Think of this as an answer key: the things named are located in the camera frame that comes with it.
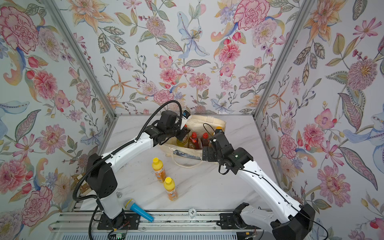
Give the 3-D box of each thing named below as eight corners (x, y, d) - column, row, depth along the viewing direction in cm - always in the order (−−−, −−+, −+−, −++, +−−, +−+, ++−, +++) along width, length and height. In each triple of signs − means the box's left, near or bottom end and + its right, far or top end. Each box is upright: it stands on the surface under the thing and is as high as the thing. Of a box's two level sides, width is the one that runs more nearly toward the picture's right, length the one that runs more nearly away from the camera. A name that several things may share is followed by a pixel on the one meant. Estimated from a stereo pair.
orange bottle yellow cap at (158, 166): (159, 183, 88) (150, 165, 70) (160, 176, 91) (152, 157, 73) (166, 183, 88) (160, 165, 70) (167, 176, 91) (161, 157, 73)
